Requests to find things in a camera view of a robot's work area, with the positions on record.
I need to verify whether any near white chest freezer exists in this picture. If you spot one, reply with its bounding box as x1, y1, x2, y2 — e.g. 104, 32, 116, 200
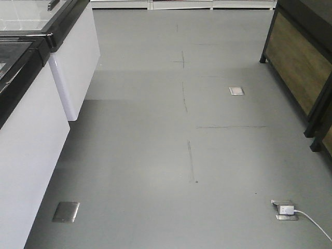
1, 38, 70, 248

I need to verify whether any white store shelving unit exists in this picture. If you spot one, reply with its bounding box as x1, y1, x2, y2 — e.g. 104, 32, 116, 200
91, 0, 277, 10

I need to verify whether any open floor socket with plug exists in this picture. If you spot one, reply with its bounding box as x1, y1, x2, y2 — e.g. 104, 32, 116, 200
271, 200, 299, 221

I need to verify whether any white chest freezer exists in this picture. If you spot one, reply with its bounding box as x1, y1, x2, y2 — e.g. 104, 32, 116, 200
1, 38, 70, 248
1, 1, 100, 121

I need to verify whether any closed steel floor socket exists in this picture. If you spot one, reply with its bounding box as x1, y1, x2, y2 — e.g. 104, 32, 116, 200
52, 201, 80, 223

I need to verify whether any white power cable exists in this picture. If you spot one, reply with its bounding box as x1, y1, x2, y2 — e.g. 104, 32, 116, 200
293, 209, 332, 242

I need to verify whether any far white chest freezer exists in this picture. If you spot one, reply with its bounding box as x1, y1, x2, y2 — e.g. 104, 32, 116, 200
1, 1, 100, 121

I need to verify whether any black wooden produce stand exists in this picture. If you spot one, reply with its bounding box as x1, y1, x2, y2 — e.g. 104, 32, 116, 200
260, 1, 331, 155

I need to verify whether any far steel floor socket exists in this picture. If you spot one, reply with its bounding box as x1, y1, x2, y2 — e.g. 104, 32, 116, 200
229, 87, 245, 96

